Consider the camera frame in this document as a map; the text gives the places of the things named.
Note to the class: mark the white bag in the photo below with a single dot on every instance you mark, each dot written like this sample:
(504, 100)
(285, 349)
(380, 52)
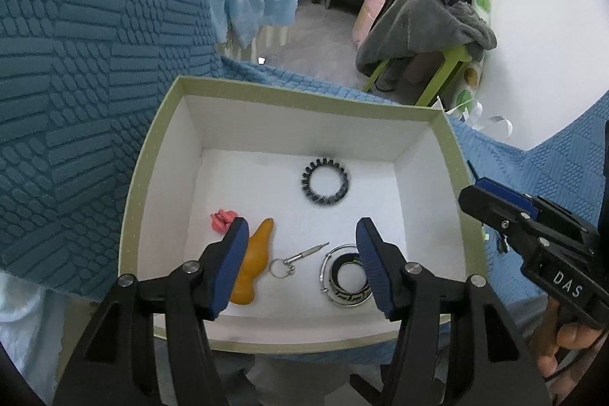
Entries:
(499, 120)

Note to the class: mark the green cardboard box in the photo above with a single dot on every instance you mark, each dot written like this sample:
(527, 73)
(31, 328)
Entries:
(266, 196)

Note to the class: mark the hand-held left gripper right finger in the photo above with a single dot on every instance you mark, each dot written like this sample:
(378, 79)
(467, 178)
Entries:
(376, 263)

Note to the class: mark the orange gourd pendant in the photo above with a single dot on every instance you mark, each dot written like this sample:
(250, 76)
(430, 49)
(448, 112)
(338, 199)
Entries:
(254, 263)

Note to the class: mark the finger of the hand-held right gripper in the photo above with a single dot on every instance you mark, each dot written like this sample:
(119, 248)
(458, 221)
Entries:
(490, 213)
(504, 196)

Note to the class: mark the white board with coloured dots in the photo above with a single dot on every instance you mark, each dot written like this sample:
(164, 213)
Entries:
(483, 1)

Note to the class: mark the green stool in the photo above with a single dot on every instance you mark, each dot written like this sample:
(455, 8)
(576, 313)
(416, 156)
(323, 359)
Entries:
(452, 59)

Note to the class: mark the person's right hand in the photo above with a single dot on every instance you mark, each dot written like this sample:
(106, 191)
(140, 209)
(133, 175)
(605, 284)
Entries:
(575, 337)

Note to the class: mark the small screwdriver with keyring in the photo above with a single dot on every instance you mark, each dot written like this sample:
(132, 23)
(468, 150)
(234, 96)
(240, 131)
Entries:
(309, 251)

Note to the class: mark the grey fleece blanket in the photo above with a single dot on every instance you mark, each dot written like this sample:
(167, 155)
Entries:
(418, 25)

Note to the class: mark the pink flower hair clip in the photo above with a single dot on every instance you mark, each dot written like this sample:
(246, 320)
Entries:
(221, 223)

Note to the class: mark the black and gold bangle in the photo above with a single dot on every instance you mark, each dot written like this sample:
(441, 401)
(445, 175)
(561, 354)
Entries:
(349, 299)

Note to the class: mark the silver bangle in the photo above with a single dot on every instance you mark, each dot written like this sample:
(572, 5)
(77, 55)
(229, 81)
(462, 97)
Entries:
(323, 273)

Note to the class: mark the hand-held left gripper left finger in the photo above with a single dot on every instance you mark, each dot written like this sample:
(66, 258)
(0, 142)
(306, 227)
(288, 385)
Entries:
(233, 263)

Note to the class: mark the blue textured sofa cover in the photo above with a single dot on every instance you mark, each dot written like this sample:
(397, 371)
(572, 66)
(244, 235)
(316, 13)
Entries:
(95, 101)

